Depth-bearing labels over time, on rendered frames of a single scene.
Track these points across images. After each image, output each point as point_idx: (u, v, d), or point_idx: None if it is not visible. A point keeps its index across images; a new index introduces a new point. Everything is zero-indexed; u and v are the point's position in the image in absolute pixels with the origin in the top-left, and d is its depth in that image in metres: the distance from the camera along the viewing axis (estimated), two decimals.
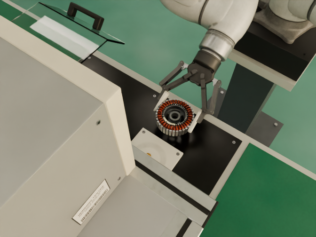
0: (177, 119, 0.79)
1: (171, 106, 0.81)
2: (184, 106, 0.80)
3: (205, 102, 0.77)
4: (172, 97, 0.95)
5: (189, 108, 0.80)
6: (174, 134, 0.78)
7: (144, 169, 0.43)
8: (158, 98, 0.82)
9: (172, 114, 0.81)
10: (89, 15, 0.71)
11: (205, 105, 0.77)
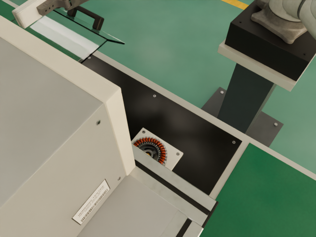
0: None
1: (144, 145, 0.79)
2: (157, 144, 0.78)
3: None
4: (172, 97, 0.95)
5: (162, 146, 0.78)
6: None
7: (144, 169, 0.43)
8: (27, 1, 0.47)
9: (146, 153, 0.79)
10: (89, 15, 0.71)
11: None
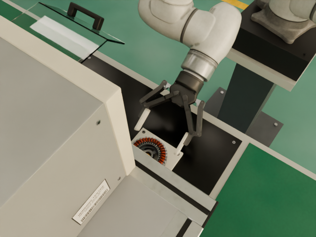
0: None
1: (144, 145, 0.79)
2: (157, 144, 0.78)
3: (191, 124, 0.74)
4: None
5: (162, 146, 0.78)
6: None
7: (144, 169, 0.43)
8: (138, 116, 0.79)
9: (146, 153, 0.79)
10: (89, 15, 0.71)
11: (191, 127, 0.74)
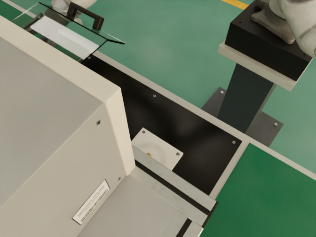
0: None
1: None
2: None
3: None
4: (172, 97, 0.95)
5: None
6: None
7: (144, 169, 0.43)
8: None
9: None
10: (89, 15, 0.71)
11: None
